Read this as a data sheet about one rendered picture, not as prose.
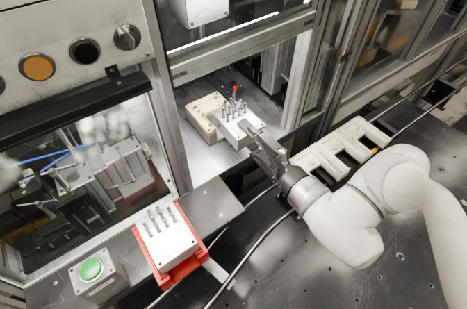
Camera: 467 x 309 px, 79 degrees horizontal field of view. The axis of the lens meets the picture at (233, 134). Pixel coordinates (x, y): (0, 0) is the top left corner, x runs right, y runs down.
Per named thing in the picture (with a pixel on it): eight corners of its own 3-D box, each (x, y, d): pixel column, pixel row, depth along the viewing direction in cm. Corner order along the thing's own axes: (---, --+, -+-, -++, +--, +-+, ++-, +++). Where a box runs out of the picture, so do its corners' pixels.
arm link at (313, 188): (335, 184, 64) (315, 166, 67) (306, 206, 60) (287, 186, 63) (324, 203, 71) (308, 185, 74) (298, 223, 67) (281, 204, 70)
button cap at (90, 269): (86, 286, 56) (82, 284, 55) (80, 269, 58) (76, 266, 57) (105, 273, 57) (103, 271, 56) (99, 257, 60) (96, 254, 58)
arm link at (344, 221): (301, 223, 70) (340, 188, 70) (353, 280, 61) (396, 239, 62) (297, 215, 60) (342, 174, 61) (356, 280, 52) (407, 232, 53)
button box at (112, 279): (97, 307, 63) (74, 296, 54) (87, 276, 67) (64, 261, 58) (131, 285, 66) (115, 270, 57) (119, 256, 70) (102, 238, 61)
